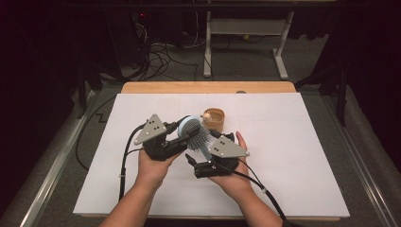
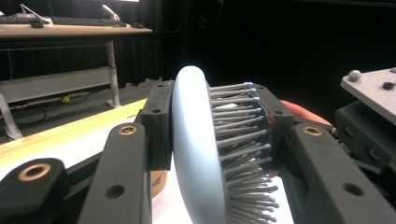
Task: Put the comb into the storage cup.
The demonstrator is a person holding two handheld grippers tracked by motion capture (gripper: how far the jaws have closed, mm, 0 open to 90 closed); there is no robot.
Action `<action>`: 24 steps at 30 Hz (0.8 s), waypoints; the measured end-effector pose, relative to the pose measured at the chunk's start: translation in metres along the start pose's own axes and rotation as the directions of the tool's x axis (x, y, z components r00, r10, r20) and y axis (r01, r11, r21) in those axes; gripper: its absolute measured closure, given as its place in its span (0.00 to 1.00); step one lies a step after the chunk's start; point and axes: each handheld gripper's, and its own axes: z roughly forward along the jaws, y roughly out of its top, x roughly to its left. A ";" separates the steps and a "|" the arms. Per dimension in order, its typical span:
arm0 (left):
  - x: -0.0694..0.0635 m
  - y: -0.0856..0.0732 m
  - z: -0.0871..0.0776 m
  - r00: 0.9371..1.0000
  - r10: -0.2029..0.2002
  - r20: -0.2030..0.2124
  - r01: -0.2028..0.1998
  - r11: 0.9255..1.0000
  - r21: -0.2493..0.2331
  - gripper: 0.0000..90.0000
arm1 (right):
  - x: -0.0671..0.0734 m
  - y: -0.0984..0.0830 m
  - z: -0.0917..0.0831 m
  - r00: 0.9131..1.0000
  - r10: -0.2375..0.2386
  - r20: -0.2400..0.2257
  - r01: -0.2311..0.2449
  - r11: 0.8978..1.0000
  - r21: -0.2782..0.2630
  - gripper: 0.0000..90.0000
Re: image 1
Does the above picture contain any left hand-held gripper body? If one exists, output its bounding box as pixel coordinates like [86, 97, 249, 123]
[133, 113, 189, 162]

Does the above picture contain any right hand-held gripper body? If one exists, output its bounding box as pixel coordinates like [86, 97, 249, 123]
[193, 131, 251, 180]

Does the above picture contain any person's left hand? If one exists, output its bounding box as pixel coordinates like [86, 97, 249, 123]
[136, 148, 184, 191]

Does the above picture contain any person's right hand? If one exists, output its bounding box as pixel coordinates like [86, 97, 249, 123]
[208, 130, 253, 197]

